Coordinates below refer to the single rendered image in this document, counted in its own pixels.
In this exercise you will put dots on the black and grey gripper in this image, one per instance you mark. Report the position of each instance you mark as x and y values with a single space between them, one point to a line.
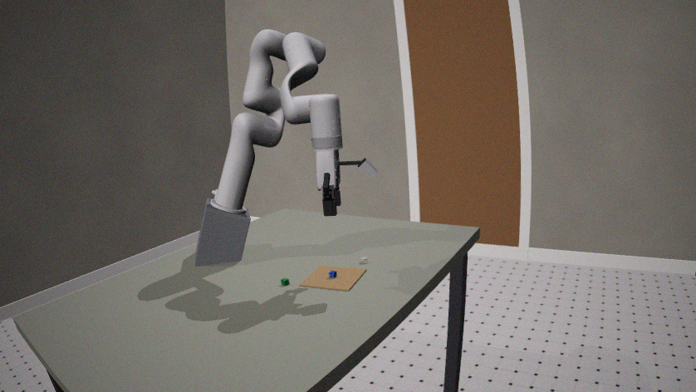
326 167

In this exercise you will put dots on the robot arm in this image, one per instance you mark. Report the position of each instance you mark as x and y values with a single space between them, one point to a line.
298 50

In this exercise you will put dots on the orange flat mat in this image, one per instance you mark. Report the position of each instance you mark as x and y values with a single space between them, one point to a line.
345 280

